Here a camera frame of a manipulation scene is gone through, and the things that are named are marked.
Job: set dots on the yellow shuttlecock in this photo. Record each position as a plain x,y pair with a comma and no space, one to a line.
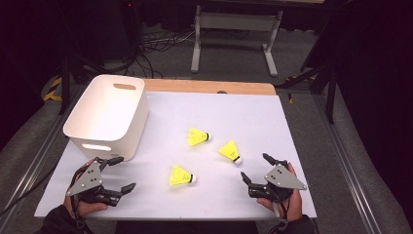
195,136
230,151
180,176

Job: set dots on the white plastic storage bin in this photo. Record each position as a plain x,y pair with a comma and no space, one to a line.
107,110

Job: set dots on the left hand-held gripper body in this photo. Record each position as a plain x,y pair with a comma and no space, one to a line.
88,182

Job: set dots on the black box with red light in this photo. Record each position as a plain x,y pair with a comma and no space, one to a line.
130,26

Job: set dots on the grey metal desk frame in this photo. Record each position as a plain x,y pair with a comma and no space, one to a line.
237,22

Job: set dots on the black metal stand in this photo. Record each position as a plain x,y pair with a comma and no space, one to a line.
65,91
330,97

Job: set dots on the black curtain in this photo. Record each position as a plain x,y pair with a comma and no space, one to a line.
383,81
19,65

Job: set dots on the person's right hand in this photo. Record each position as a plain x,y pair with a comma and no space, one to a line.
292,209

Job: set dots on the grey metal floor rail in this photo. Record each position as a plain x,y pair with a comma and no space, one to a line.
40,156
345,162

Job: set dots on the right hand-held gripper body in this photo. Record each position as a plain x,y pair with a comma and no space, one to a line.
282,178

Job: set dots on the yellow black striped tape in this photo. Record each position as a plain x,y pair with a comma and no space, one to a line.
291,99
56,82

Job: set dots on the white table mat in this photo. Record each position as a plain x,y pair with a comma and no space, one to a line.
211,113

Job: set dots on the person's left hand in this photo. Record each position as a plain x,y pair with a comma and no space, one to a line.
82,208

